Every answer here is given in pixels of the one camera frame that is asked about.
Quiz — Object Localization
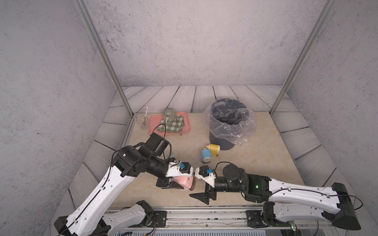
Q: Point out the green checkered cloth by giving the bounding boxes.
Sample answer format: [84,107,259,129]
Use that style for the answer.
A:
[157,115,185,133]

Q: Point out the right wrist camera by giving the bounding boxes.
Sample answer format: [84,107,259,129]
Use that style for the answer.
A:
[195,165,216,188]

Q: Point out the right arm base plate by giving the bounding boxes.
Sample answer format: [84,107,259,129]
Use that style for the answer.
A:
[246,210,270,229]

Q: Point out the ribbed grey cup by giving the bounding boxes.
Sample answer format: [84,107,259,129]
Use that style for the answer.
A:
[162,108,177,124]

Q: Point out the clear glass with stick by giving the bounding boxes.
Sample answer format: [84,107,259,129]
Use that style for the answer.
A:
[136,107,149,130]

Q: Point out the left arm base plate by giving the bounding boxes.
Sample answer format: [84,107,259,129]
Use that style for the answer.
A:
[130,210,167,228]

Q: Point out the aluminium mounting rail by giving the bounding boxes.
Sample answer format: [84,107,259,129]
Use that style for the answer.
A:
[109,206,328,236]

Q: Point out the blue pencil sharpener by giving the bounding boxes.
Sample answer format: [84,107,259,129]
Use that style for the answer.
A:
[201,148,212,163]

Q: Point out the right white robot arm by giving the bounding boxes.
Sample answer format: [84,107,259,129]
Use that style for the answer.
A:
[190,162,361,231]

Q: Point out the dark grey trash bin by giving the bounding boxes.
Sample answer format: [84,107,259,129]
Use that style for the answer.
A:
[209,98,250,150]

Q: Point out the pink plastic tray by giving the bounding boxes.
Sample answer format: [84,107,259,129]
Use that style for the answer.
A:
[149,112,191,134]

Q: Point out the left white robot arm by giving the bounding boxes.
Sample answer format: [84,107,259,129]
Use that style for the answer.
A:
[54,132,194,236]

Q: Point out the right metal frame post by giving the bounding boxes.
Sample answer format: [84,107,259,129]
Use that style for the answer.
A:
[269,0,337,116]

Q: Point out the clear plastic bin liner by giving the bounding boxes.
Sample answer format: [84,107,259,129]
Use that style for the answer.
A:
[203,104,257,145]

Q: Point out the pink pencil sharpener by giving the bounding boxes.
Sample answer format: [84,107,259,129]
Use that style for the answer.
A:
[171,176,196,191]

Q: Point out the metal frame post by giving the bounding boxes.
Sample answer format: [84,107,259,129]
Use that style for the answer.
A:
[73,0,134,117]
[269,0,337,116]

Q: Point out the left metal frame post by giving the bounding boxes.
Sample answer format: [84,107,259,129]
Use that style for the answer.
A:
[73,0,134,117]

